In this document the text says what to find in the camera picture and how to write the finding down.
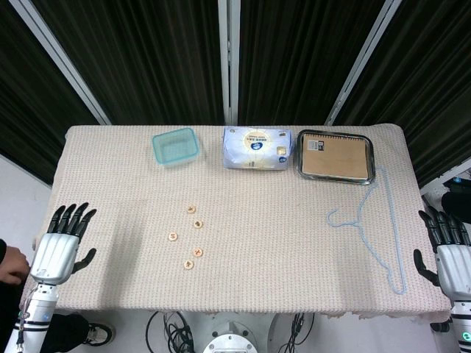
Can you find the bystander bare hand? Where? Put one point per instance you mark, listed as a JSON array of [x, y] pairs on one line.
[[13, 264]]

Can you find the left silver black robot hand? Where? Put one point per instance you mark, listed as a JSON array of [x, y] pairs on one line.
[[55, 253]]

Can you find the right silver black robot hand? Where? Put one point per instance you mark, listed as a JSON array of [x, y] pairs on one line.
[[454, 268]]

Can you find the chess piece dark red character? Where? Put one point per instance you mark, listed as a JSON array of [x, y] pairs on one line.
[[188, 264]]

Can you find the chess piece thin black character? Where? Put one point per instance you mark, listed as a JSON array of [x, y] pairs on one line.
[[191, 209]]

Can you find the chess piece red cross character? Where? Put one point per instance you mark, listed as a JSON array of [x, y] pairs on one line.
[[198, 252]]

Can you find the chess piece bold black character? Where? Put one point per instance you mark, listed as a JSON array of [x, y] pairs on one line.
[[198, 223]]

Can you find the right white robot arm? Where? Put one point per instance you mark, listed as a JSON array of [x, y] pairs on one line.
[[463, 331]]

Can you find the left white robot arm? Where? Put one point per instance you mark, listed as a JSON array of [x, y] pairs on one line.
[[38, 312]]

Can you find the beige textured tablecloth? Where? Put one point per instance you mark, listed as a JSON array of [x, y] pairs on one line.
[[257, 220]]

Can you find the black background object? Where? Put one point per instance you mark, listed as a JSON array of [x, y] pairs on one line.
[[456, 202]]

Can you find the black trouser leg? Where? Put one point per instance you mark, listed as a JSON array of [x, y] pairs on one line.
[[64, 331]]

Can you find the black white sneaker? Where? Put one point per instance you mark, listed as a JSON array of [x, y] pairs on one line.
[[97, 332]]

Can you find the dark metal tray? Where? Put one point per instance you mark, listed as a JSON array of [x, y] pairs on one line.
[[333, 179]]

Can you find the clear container teal lid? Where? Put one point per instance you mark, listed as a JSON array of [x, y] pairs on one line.
[[174, 147]]

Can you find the black curtain panel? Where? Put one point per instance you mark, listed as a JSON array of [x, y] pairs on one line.
[[434, 92], [29, 92], [301, 55], [147, 55]]

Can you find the brown spiral notebook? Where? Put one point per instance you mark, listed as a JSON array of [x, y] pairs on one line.
[[335, 154]]

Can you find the white silver robot torso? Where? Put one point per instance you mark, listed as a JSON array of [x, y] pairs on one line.
[[230, 340]]

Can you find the light blue tissue pack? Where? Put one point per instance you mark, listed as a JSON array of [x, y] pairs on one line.
[[257, 154]]

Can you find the white metal frame pole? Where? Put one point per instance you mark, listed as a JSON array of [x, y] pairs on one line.
[[362, 62], [229, 62], [55, 62]]

